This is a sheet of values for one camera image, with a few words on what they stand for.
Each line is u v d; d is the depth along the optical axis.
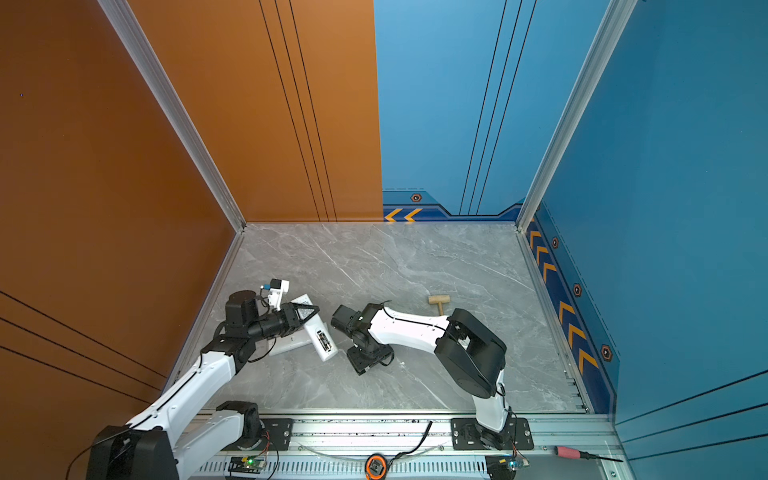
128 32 0.72
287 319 0.71
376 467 0.67
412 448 0.73
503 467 0.70
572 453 0.70
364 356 0.72
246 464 0.71
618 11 0.69
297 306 0.75
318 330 0.77
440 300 0.97
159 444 0.42
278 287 0.77
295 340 0.88
